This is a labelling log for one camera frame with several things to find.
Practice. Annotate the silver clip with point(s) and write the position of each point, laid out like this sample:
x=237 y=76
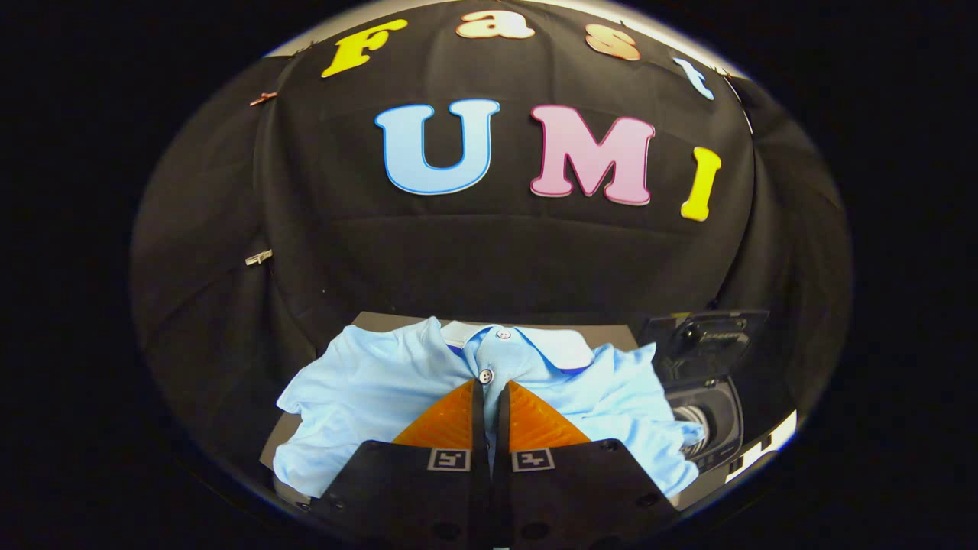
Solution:
x=258 y=257

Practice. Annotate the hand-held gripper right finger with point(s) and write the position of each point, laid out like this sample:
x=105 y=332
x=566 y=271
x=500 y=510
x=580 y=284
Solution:
x=565 y=504

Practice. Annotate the red clip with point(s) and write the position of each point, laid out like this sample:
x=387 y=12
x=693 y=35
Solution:
x=262 y=98

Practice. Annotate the light blue polo shirt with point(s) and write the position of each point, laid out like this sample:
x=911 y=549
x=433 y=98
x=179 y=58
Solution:
x=367 y=397

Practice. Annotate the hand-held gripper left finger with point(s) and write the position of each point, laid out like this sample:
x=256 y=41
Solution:
x=428 y=504

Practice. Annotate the dark washing machine lid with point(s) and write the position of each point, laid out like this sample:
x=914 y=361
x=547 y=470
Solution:
x=710 y=344

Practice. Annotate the grey washing machine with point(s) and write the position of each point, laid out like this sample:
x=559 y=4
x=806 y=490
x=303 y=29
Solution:
x=726 y=416

